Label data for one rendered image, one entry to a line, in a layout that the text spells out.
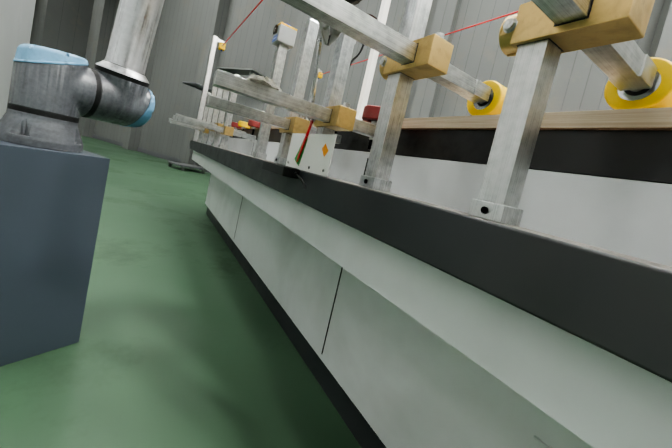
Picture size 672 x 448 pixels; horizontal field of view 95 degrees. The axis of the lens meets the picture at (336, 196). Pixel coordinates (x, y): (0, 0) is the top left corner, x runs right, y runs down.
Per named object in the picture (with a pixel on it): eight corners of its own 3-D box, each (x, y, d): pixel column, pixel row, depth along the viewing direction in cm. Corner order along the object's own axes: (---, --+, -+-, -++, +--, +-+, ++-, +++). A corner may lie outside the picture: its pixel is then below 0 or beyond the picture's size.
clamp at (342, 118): (335, 125, 72) (340, 104, 71) (310, 126, 83) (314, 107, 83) (354, 132, 75) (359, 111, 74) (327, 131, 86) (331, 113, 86)
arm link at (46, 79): (-4, 100, 85) (5, 35, 83) (71, 116, 100) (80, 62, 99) (21, 106, 78) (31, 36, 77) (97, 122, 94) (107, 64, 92)
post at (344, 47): (308, 193, 80) (351, 4, 76) (303, 191, 83) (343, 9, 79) (320, 195, 82) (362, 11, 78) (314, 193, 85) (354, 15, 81)
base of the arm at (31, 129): (5, 143, 76) (11, 103, 75) (-19, 133, 85) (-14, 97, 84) (94, 155, 93) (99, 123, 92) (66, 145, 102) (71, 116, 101)
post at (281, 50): (255, 157, 122) (279, 42, 118) (251, 156, 126) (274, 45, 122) (266, 159, 124) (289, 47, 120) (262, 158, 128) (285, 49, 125)
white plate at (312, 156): (325, 176, 72) (335, 134, 71) (284, 165, 94) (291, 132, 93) (327, 176, 72) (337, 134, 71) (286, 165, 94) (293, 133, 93)
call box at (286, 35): (276, 42, 116) (281, 21, 116) (270, 46, 122) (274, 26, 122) (293, 49, 120) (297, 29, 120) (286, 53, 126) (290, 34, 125)
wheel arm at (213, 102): (206, 108, 83) (209, 92, 83) (204, 109, 86) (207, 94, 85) (339, 146, 106) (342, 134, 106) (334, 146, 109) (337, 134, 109)
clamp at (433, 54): (425, 62, 50) (432, 30, 49) (374, 74, 61) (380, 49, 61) (449, 76, 53) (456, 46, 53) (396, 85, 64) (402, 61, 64)
